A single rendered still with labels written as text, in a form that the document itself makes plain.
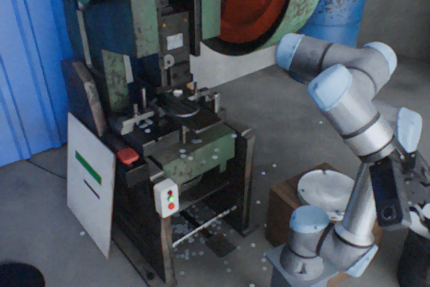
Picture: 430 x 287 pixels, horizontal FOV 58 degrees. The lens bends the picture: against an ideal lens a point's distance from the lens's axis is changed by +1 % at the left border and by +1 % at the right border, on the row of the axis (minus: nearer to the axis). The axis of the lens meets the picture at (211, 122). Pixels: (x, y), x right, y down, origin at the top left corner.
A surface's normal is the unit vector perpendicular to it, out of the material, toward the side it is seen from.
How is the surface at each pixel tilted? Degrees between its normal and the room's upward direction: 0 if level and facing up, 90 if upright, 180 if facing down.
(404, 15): 90
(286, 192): 0
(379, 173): 55
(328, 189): 0
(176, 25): 90
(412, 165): 45
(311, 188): 0
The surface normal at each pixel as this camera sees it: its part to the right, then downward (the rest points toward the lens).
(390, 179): -0.80, -0.39
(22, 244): 0.00, -0.85
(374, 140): -0.08, 0.19
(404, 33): -0.77, 0.34
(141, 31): 0.64, 0.40
